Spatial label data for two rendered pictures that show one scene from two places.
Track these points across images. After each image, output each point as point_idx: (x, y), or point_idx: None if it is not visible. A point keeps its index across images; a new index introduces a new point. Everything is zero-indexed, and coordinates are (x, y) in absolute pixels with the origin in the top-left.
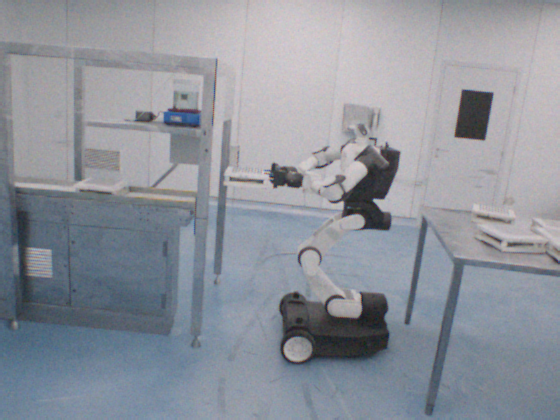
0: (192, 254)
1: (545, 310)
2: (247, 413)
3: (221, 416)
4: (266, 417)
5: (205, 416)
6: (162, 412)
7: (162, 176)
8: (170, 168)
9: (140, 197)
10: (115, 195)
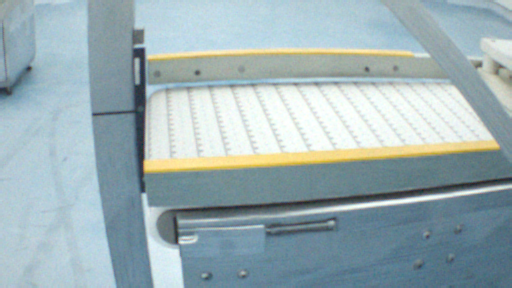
0: None
1: None
2: (44, 286)
3: (80, 280)
4: (20, 282)
5: (103, 278)
6: (168, 278)
7: (492, 100)
8: (420, 7)
9: (387, 51)
10: (470, 56)
